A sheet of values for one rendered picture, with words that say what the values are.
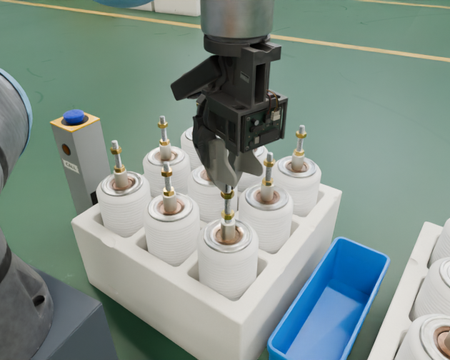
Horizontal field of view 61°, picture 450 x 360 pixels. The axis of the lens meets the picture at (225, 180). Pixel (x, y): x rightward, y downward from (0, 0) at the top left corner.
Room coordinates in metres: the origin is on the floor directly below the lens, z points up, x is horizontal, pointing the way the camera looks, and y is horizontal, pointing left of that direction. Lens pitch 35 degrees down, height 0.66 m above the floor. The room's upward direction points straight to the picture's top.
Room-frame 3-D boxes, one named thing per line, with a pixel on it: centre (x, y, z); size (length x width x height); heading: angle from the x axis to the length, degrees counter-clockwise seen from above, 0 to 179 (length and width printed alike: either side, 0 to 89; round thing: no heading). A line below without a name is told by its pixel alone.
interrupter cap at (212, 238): (0.43, 0.00, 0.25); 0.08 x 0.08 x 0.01
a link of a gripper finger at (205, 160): (0.42, 0.02, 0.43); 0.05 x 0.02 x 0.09; 126
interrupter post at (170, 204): (0.50, 0.09, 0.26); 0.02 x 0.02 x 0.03
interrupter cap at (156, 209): (0.50, 0.09, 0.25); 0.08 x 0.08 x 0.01
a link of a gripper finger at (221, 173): (0.41, 0.00, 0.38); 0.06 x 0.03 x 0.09; 36
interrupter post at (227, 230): (0.43, 0.00, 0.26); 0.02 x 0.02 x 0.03
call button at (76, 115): (0.70, 0.30, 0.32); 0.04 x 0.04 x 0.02
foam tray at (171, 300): (0.60, 0.02, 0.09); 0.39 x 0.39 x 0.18; 55
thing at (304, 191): (0.62, -0.14, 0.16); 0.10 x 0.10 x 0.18
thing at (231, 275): (0.43, 0.00, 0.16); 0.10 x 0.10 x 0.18
